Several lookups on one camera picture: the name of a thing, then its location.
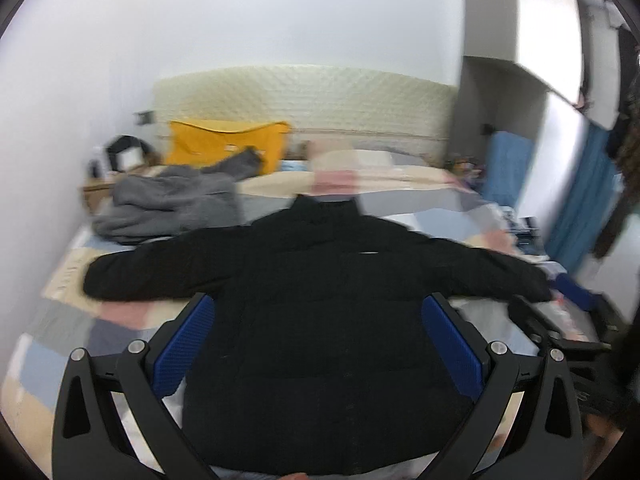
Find black puffer jacket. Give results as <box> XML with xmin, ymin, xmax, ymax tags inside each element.
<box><xmin>84</xmin><ymin>196</ymin><xmax>551</xmax><ymax>474</ymax></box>

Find blue curtain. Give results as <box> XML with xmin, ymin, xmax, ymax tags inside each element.
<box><xmin>544</xmin><ymin>122</ymin><xmax>617</xmax><ymax>274</ymax></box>

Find blue towel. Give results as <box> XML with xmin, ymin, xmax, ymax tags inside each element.
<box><xmin>482</xmin><ymin>131</ymin><xmax>534</xmax><ymax>207</ymax></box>

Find bottles on right shelf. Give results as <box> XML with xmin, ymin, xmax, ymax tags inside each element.
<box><xmin>445</xmin><ymin>157</ymin><xmax>484</xmax><ymax>181</ymax></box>

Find patchwork checked duvet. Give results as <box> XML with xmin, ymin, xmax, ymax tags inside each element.
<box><xmin>1</xmin><ymin>153</ymin><xmax>551</xmax><ymax>477</ymax></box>

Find grey fleece garment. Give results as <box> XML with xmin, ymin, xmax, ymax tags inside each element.
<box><xmin>92</xmin><ymin>148</ymin><xmax>264</xmax><ymax>245</ymax></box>

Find cream quilted headboard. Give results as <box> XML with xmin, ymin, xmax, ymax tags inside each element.
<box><xmin>153</xmin><ymin>65</ymin><xmax>458</xmax><ymax>164</ymax></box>

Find wooden nightstand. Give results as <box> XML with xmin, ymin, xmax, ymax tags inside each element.
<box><xmin>80</xmin><ymin>170</ymin><xmax>125</xmax><ymax>214</ymax></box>

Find black bag on nightstand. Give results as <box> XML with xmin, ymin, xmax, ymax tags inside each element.
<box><xmin>104</xmin><ymin>136</ymin><xmax>154</xmax><ymax>172</ymax></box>

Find yellow pillow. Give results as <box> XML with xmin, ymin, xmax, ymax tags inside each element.
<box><xmin>164</xmin><ymin>119</ymin><xmax>291</xmax><ymax>174</ymax></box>

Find wall socket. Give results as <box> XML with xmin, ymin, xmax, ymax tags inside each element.
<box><xmin>134</xmin><ymin>110</ymin><xmax>154</xmax><ymax>126</ymax></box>

